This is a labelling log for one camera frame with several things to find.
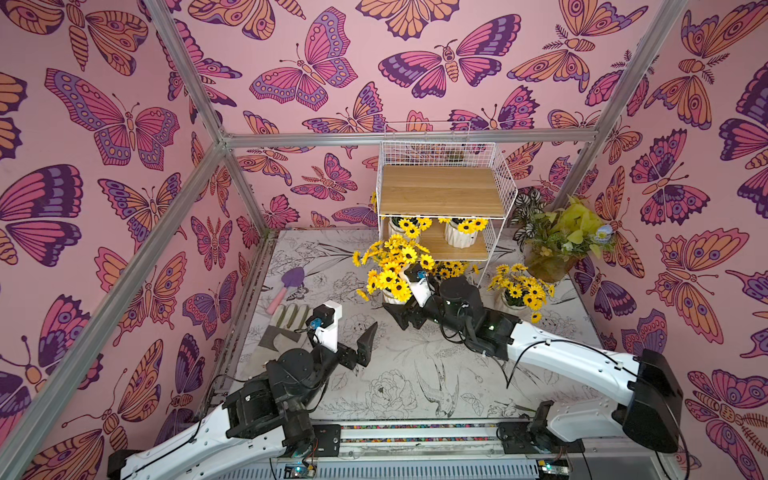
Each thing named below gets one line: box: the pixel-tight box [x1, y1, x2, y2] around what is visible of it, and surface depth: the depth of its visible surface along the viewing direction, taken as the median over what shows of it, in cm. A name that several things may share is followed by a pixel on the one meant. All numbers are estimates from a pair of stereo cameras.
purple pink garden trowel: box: [266, 267, 305, 315], surface depth 106 cm
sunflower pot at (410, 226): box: [388, 217, 433, 239], surface depth 75 cm
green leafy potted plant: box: [513, 189, 615, 283], surface depth 94 cm
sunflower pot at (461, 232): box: [438, 218, 489, 249], surface depth 79 cm
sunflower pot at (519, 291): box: [487, 263, 556, 324], surface depth 89 cm
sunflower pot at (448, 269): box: [431, 260, 466, 280], surface depth 92 cm
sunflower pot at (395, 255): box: [352, 234, 435, 305], surface depth 64 cm
